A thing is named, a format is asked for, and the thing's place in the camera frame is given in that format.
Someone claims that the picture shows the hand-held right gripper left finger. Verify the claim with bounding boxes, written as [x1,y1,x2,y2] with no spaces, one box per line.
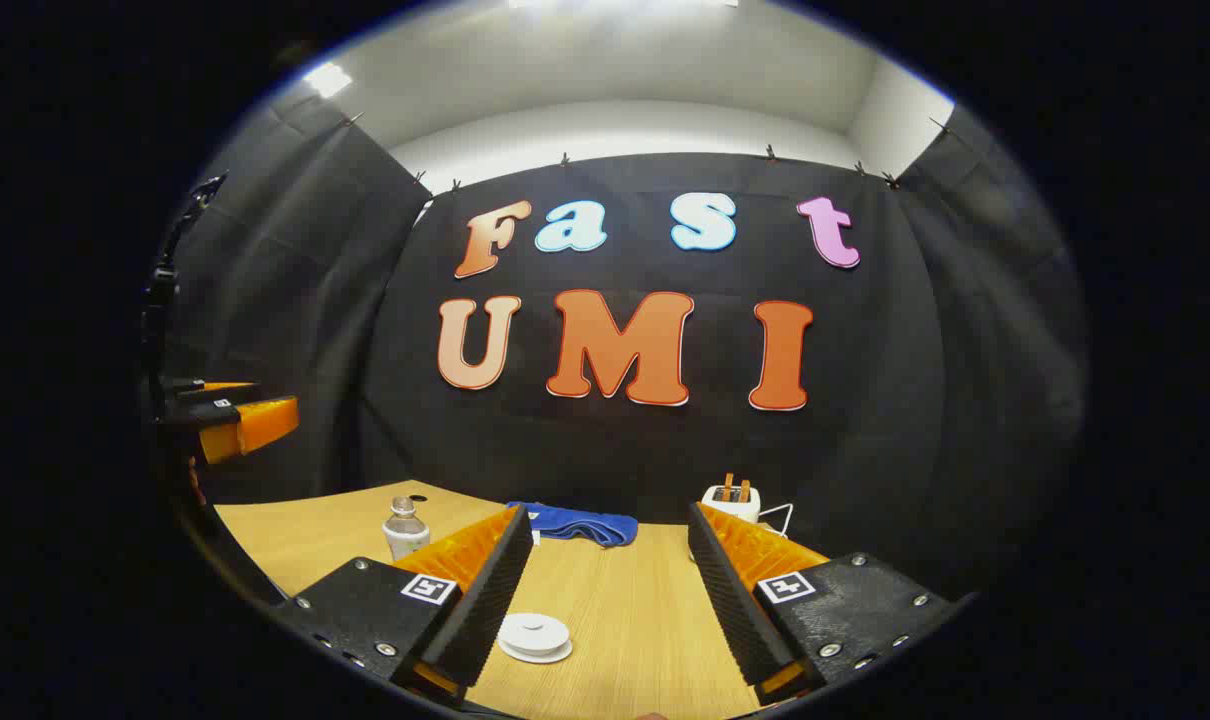
[275,505,536,706]

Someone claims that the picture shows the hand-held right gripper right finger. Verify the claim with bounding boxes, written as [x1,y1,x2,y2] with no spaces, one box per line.
[687,502,966,706]

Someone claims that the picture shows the clear water bottle white label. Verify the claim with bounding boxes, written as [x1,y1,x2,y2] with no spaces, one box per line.
[383,496,432,562]

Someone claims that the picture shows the white toaster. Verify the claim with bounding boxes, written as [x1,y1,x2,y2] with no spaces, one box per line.
[701,485,762,524]

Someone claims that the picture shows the black jointed stand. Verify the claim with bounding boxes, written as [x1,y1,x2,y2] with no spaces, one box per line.
[143,172,229,401]

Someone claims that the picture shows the blue towel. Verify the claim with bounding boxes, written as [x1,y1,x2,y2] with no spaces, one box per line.
[506,501,639,549]

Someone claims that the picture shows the black backdrop cloth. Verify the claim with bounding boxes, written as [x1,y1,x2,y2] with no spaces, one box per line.
[160,95,1091,601]

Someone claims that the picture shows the ceiling light panel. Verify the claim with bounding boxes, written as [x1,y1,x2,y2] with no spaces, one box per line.
[303,62,354,99]

